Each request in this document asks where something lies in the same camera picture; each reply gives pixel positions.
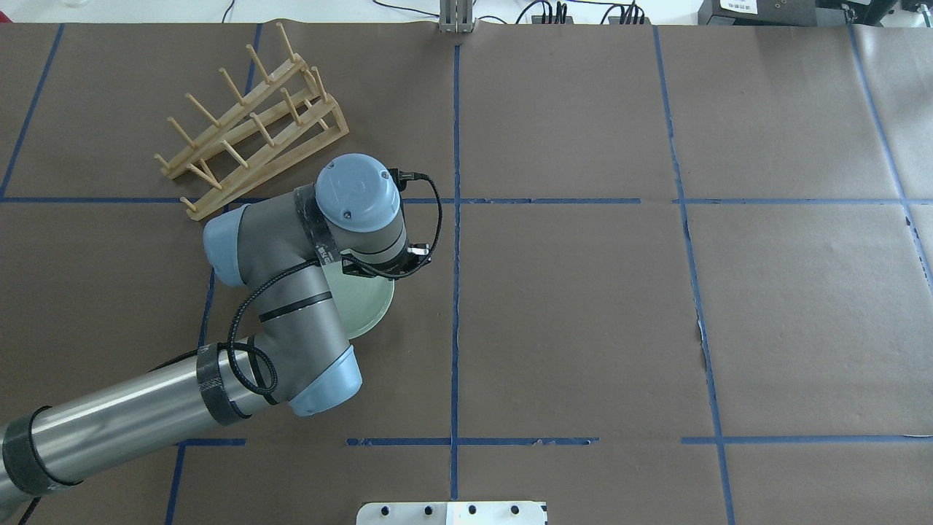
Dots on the wooden plate rack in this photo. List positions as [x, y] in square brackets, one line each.
[286, 117]

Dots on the white pedestal column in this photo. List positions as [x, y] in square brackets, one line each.
[454, 512]

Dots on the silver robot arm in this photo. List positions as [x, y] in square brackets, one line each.
[286, 342]

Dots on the light green plate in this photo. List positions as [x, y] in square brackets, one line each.
[361, 302]

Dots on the orange black power strip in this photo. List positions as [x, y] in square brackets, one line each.
[589, 13]

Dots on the black computer box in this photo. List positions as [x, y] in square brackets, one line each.
[769, 13]

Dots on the aluminium frame post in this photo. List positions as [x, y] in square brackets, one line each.
[456, 16]

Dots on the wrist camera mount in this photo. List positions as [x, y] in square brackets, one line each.
[409, 261]

